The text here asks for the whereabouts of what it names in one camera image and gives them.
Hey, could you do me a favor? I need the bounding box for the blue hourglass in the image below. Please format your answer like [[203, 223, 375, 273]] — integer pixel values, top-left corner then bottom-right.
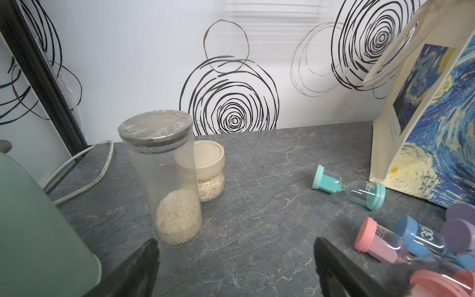
[[393, 215, 475, 271]]

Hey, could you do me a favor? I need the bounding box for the white power cable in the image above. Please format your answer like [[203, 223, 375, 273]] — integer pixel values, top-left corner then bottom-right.
[[41, 140, 115, 205]]

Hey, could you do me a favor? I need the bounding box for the purple hourglass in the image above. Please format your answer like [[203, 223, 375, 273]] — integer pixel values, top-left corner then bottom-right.
[[441, 204, 475, 254]]

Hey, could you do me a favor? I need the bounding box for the canvas bag with starry print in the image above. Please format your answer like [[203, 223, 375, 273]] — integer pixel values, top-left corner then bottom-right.
[[364, 1, 475, 207]]

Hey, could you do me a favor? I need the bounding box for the teal hourglass near bag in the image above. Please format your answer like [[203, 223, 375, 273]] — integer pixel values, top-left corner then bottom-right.
[[312, 165, 386, 212]]

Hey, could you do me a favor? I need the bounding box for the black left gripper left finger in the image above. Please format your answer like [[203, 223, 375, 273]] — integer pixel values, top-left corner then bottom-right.
[[86, 238, 160, 297]]

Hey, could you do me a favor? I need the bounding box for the mint green toaster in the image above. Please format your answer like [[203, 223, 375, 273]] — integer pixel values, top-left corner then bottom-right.
[[1, 140, 102, 297]]

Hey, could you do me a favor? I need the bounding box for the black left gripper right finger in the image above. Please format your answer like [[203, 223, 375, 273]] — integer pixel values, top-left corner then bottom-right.
[[314, 237, 394, 297]]

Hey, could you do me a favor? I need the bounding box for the large pink hourglass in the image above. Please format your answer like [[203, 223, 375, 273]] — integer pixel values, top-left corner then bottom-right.
[[404, 270, 475, 297]]

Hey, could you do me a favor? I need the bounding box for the tall glass jar with rice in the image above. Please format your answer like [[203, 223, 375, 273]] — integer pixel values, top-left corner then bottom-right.
[[118, 110, 202, 245]]

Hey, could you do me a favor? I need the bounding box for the short jar with beige lid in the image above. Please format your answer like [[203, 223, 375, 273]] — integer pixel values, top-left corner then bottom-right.
[[194, 141, 225, 203]]

